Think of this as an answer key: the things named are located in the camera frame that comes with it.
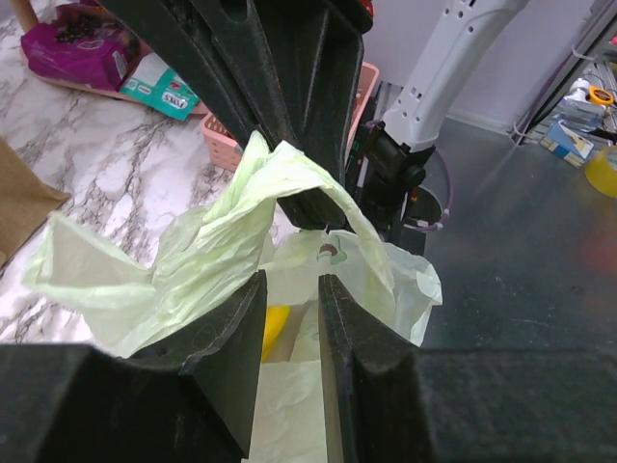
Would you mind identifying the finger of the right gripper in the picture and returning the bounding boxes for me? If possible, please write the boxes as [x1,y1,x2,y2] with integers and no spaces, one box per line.
[102,1,300,147]
[250,0,375,232]

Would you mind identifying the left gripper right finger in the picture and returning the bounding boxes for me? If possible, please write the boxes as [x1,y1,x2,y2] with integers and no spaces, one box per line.
[318,275,616,462]

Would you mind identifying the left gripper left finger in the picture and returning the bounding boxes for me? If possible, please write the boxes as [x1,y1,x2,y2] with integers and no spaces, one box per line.
[1,272,267,462]

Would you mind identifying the yellow toy bananas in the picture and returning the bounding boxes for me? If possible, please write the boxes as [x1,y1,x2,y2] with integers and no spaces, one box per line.
[261,306,291,363]

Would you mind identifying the light green plastic grocery bag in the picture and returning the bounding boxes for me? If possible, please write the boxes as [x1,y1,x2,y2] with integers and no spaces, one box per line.
[23,134,443,462]

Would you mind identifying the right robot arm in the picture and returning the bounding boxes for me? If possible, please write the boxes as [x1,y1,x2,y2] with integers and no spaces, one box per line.
[105,0,523,229]

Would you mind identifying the purple snack bag right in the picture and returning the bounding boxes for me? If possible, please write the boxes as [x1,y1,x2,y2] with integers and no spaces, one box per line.
[21,1,142,92]

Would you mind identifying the brown paper bag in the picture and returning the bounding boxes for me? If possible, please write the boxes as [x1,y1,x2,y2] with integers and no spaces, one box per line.
[1,138,71,265]

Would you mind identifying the teal white snack packet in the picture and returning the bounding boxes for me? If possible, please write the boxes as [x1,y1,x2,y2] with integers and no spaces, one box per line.
[120,53,200,121]

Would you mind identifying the pink plastic basket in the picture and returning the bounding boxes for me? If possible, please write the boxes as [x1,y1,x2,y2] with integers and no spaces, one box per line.
[200,62,380,172]

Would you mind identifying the pink tiered shelf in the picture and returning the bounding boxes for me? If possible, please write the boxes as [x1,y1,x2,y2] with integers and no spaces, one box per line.
[9,1,208,121]

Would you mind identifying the yellow tape roll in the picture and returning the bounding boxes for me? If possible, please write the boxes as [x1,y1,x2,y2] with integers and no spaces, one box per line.
[584,146,617,199]

